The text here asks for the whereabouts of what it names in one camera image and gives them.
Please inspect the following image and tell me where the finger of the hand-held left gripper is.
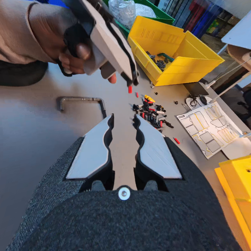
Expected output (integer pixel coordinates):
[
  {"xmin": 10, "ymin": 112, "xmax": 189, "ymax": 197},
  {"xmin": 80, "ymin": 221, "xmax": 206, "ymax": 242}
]
[
  {"xmin": 82, "ymin": 0, "xmax": 136, "ymax": 81},
  {"xmin": 106, "ymin": 10, "xmax": 140, "ymax": 87}
]

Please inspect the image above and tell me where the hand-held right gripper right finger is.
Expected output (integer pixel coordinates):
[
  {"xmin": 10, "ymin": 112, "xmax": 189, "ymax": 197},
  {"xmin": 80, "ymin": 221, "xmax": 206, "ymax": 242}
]
[{"xmin": 133, "ymin": 114, "xmax": 183, "ymax": 192}]

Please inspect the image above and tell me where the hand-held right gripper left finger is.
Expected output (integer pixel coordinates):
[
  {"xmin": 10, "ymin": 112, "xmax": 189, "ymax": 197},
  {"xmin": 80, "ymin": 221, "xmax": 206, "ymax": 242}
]
[{"xmin": 66, "ymin": 113, "xmax": 116, "ymax": 190}]

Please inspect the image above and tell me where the person's left forearm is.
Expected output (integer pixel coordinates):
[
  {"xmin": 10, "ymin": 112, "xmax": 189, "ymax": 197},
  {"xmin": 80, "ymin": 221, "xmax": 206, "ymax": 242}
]
[{"xmin": 0, "ymin": 0, "xmax": 59, "ymax": 65}]

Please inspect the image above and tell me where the grey desk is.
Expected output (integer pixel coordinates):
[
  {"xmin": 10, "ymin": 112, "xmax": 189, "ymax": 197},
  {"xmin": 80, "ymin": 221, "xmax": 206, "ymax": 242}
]
[{"xmin": 0, "ymin": 59, "xmax": 251, "ymax": 249}]

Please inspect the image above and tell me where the heap of dark grey bricks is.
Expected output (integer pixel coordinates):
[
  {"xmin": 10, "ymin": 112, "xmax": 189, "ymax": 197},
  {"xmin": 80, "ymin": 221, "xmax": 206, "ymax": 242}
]
[{"xmin": 145, "ymin": 51, "xmax": 169, "ymax": 72}]

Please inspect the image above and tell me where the green brick piece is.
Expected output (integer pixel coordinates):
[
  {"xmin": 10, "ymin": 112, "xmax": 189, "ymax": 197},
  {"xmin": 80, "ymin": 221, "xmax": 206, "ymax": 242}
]
[{"xmin": 157, "ymin": 53, "xmax": 175, "ymax": 63}]

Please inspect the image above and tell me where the clear plastic bag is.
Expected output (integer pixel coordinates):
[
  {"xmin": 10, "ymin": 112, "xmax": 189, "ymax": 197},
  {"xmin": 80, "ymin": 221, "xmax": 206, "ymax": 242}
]
[{"xmin": 108, "ymin": 0, "xmax": 157, "ymax": 30}]

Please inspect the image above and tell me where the blue storage bin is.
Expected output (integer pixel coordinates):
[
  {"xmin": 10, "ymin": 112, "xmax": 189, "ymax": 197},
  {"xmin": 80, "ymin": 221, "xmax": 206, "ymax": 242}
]
[{"xmin": 38, "ymin": 0, "xmax": 70, "ymax": 8}]

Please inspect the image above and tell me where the pile of black red pins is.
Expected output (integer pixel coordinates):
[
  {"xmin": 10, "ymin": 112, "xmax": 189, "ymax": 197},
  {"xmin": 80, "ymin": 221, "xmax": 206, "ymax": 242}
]
[{"xmin": 132, "ymin": 98, "xmax": 174, "ymax": 132}]

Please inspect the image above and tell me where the green storage bin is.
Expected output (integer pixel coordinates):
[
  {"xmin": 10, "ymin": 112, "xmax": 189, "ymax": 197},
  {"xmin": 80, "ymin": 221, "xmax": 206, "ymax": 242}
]
[{"xmin": 102, "ymin": 0, "xmax": 175, "ymax": 38}]

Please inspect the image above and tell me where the white sticker sheet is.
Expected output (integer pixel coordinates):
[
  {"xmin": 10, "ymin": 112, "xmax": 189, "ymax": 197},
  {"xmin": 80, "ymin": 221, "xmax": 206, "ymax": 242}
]
[{"xmin": 176, "ymin": 101, "xmax": 246, "ymax": 159}]

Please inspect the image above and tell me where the yellow storage bin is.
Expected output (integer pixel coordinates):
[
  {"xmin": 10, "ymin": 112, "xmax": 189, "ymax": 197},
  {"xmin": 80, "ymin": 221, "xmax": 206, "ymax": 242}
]
[
  {"xmin": 215, "ymin": 155, "xmax": 251, "ymax": 251},
  {"xmin": 127, "ymin": 16, "xmax": 225, "ymax": 87}
]

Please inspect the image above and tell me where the black chair armrest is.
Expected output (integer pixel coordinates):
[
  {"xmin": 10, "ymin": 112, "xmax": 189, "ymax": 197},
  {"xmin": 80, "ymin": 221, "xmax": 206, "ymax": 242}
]
[{"xmin": 0, "ymin": 60, "xmax": 48, "ymax": 87}]

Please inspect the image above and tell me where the stack of coloured crates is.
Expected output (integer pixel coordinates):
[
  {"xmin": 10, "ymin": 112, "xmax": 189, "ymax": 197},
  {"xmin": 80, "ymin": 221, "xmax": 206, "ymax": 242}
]
[{"xmin": 173, "ymin": 0, "xmax": 240, "ymax": 38}]

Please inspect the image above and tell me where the open instruction booklet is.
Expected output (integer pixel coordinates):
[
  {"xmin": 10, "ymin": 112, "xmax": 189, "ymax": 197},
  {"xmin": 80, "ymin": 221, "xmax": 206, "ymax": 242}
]
[{"xmin": 221, "ymin": 10, "xmax": 251, "ymax": 50}]

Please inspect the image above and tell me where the wooden book stand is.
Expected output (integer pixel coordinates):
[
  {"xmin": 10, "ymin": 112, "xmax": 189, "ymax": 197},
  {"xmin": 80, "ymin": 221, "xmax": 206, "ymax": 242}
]
[{"xmin": 227, "ymin": 44, "xmax": 251, "ymax": 72}]

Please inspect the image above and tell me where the black usb cable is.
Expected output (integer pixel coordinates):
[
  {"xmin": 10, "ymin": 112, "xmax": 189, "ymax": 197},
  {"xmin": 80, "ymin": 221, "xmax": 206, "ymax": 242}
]
[{"xmin": 187, "ymin": 94, "xmax": 208, "ymax": 108}]

